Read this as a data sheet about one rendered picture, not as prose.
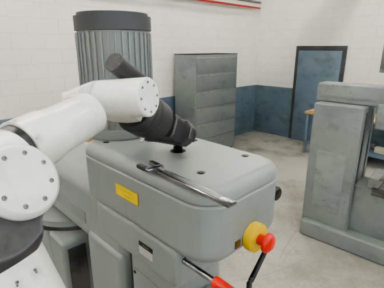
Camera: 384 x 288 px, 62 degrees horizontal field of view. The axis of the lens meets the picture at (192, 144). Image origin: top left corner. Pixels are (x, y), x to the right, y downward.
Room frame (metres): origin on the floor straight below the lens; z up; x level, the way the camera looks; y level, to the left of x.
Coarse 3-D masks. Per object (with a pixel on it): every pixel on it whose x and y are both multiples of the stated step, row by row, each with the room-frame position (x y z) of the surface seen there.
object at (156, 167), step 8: (152, 160) 0.64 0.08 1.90; (144, 168) 0.59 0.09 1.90; (152, 168) 0.59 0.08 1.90; (160, 168) 0.59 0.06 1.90; (168, 176) 0.55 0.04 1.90; (176, 176) 0.55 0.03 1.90; (184, 184) 0.51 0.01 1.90; (192, 184) 0.51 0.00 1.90; (200, 192) 0.48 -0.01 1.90; (208, 192) 0.48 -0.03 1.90; (216, 192) 0.48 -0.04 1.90; (216, 200) 0.46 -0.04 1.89; (224, 200) 0.45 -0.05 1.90; (232, 200) 0.45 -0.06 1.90
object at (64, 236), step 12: (48, 216) 0.99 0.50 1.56; (60, 216) 0.99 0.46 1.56; (48, 228) 0.96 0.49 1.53; (60, 228) 0.96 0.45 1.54; (72, 228) 0.96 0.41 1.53; (48, 240) 0.96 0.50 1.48; (60, 240) 0.90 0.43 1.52; (72, 240) 0.90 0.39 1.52; (84, 240) 0.92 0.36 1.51; (48, 252) 0.95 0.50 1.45; (60, 252) 0.89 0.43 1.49; (72, 252) 0.89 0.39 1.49; (84, 252) 0.92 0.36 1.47; (60, 264) 0.90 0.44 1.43; (72, 264) 0.89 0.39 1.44; (84, 264) 0.91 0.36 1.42; (60, 276) 0.91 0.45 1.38; (72, 276) 0.88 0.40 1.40; (84, 276) 0.91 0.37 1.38
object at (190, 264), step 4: (184, 260) 0.56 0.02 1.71; (188, 260) 0.56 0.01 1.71; (184, 264) 0.56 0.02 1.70; (188, 264) 0.55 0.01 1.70; (192, 264) 0.55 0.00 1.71; (192, 268) 0.54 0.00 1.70; (196, 268) 0.54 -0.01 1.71; (200, 268) 0.53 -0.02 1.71; (196, 272) 0.53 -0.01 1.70; (200, 272) 0.52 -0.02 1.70; (204, 272) 0.52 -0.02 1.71; (204, 276) 0.52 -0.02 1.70; (208, 276) 0.51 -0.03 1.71; (212, 276) 0.51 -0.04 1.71; (216, 276) 0.50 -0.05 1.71; (208, 280) 0.51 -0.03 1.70; (212, 280) 0.50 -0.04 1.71; (216, 280) 0.49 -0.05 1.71; (220, 280) 0.49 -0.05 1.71; (212, 284) 0.49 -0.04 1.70; (216, 284) 0.49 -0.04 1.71; (220, 284) 0.49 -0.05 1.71; (224, 284) 0.48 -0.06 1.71; (228, 284) 0.48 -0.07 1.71
